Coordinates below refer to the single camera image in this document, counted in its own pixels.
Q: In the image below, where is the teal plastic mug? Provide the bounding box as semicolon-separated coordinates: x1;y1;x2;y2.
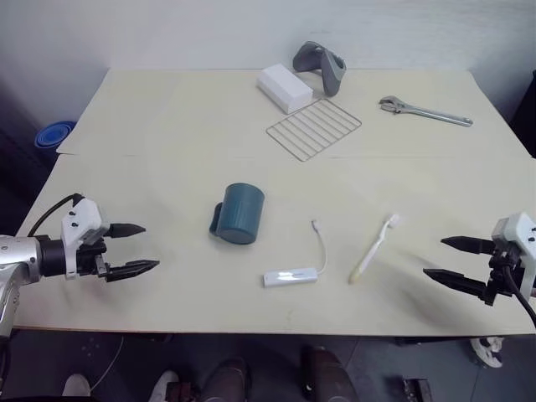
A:
208;181;267;247

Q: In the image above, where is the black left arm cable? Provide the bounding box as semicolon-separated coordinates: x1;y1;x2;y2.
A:
28;193;85;237

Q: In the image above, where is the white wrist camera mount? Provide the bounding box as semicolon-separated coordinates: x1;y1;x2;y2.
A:
60;198;108;281
491;212;536;300

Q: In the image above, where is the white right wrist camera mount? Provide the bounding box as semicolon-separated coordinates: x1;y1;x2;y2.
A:
491;212;536;300

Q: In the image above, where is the thin white floor cable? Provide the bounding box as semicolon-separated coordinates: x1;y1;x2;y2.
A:
89;334;126;391

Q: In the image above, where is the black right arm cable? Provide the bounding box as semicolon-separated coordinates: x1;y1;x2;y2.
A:
503;263;536;332

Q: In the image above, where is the white caster wheel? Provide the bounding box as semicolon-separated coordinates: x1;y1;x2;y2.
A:
469;335;505;370

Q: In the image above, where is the white cardboard box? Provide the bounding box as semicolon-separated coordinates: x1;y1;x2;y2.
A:
255;63;315;116

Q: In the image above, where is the black furniture piece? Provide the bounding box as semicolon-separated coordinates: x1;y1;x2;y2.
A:
509;69;536;161

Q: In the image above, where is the dark brown rounded shape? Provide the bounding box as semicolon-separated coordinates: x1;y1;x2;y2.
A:
199;355;254;402

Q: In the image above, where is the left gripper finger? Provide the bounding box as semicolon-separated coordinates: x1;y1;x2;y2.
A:
109;223;147;240
106;260;161;283

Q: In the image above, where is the white toothbrush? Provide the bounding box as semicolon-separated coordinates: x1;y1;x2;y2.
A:
348;213;403;286

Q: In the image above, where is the white shoe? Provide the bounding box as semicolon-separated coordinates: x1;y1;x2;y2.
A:
61;373;92;399
147;369;181;402

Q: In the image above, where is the silver adjustable wrench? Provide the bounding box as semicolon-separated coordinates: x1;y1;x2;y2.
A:
378;95;475;128

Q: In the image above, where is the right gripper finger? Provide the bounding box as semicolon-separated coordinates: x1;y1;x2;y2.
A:
440;235;495;256
422;268;489;300

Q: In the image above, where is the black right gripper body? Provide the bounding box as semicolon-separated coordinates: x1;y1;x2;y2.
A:
480;240;525;308

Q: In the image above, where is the white USB adapter with cable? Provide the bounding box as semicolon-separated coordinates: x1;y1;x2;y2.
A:
262;218;329;290

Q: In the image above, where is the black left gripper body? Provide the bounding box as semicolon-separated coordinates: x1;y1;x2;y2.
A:
76;225;113;281

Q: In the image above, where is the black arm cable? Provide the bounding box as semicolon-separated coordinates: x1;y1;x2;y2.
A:
503;263;536;332
28;193;85;237

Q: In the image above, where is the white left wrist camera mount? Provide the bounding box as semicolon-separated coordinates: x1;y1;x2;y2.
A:
60;198;108;281

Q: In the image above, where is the metal wire rack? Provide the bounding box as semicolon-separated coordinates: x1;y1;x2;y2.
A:
265;98;363;162

